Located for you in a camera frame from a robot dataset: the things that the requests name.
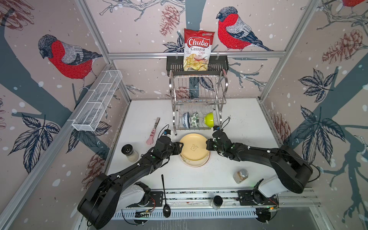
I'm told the yellow cream plate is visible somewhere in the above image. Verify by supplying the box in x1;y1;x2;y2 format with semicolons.
180;133;209;161

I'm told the white floral ceramic plate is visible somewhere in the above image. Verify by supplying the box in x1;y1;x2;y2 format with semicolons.
180;154;210;167

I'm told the lime green bowl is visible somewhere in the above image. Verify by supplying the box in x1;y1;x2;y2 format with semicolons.
204;112;215;128

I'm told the blue floral white bowl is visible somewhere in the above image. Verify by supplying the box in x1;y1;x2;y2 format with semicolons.
181;112;190;129

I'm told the green leaf pattern bowl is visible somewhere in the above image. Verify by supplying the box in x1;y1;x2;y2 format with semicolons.
190;112;205;128

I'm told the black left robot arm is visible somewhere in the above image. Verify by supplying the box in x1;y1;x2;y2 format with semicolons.
77;136;184;230

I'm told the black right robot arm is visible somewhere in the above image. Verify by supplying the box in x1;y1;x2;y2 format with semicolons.
206;129;313;204

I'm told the chrome two-tier dish rack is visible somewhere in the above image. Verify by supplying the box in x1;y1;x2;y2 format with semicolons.
169;70;229;135

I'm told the silver lid spice jar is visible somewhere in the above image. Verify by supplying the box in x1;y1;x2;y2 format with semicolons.
233;169;249;184

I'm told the black lid spice jar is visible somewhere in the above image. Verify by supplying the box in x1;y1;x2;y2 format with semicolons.
121;144;139;163

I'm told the black spoon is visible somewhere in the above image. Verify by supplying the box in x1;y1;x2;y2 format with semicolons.
161;174;171;218

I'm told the red cassava chips bag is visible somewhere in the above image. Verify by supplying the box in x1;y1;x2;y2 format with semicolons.
184;29;215;60

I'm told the pink spotted handle knife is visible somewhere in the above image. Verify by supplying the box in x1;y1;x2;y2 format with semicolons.
146;117;161;145

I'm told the black lid jar on rail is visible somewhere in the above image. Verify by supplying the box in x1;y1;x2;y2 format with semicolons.
210;195;223;209

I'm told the black wall shelf basket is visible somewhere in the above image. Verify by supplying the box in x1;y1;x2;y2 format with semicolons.
166;56;229;75

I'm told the white wire mesh basket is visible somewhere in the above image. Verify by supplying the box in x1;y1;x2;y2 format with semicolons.
72;70;122;132

